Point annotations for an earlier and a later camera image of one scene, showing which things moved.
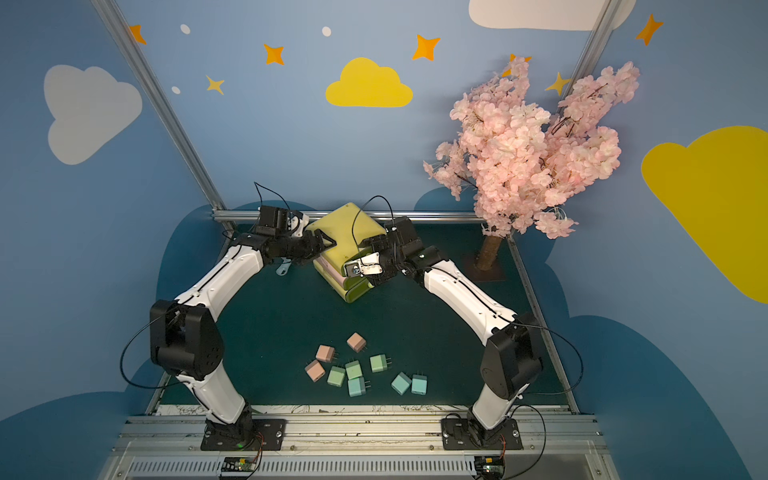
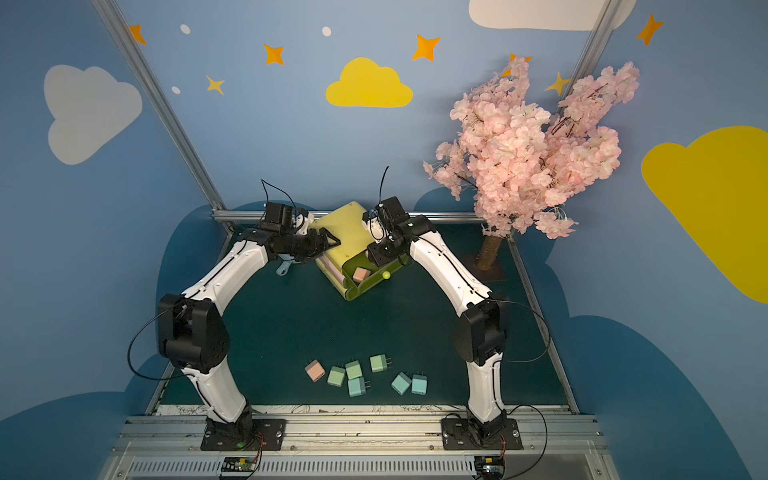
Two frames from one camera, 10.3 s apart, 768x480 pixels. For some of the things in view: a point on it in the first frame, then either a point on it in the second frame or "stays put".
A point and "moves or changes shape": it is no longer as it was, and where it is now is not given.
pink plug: (357, 342) moves or changes shape
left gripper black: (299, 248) stays put
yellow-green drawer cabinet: (347, 227) stays put
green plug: (379, 363) stays put
